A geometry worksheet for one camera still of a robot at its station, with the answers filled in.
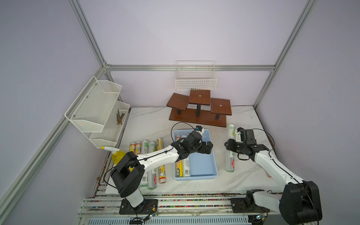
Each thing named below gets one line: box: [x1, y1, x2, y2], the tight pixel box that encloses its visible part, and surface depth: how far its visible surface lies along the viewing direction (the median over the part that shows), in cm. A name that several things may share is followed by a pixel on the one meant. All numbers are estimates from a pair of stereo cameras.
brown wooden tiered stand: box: [166, 90, 233, 128], surface depth 104 cm
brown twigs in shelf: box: [116, 109, 126, 126], surface depth 98 cm
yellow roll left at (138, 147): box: [135, 141, 142, 156], surface depth 95 cm
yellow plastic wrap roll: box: [174, 159, 184, 178], surface depth 85 cm
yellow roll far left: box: [129, 141, 136, 155], surface depth 96 cm
